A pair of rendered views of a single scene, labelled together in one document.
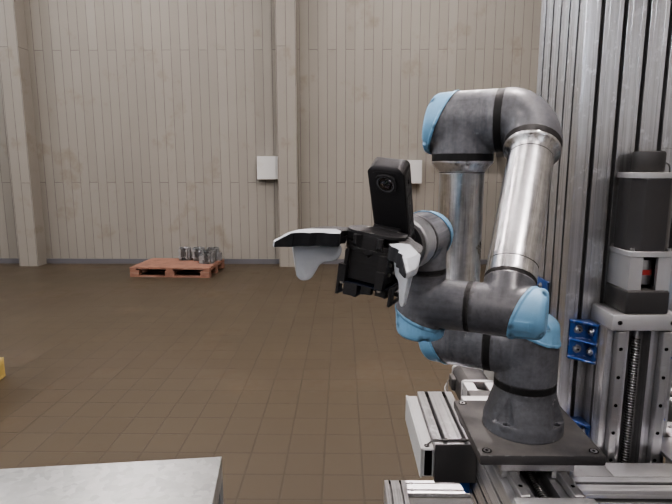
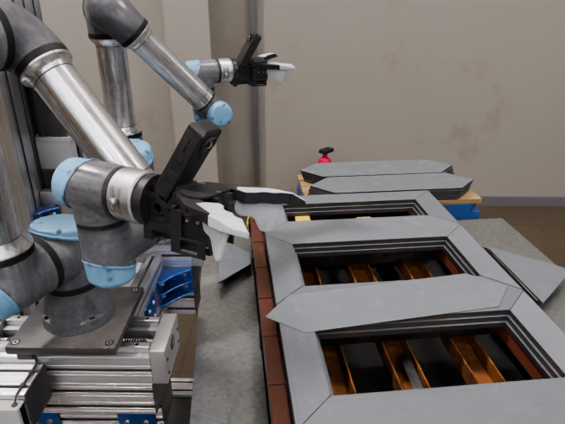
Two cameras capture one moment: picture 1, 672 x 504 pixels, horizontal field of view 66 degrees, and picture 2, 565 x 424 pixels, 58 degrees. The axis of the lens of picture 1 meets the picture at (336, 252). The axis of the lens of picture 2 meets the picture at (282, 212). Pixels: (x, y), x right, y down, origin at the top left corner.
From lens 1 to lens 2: 0.77 m
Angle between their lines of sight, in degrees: 86
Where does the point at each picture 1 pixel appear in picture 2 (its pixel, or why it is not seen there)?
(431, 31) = not seen: outside the picture
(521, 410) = (98, 298)
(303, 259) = (221, 241)
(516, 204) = (109, 126)
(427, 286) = (129, 227)
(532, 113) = (44, 30)
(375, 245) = (224, 200)
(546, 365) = not seen: hidden behind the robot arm
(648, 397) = not seen: hidden behind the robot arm
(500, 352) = (71, 264)
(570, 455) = (135, 301)
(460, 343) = (39, 281)
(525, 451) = (120, 321)
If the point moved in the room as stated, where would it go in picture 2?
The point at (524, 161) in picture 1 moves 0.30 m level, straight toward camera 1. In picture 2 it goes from (76, 83) to (243, 96)
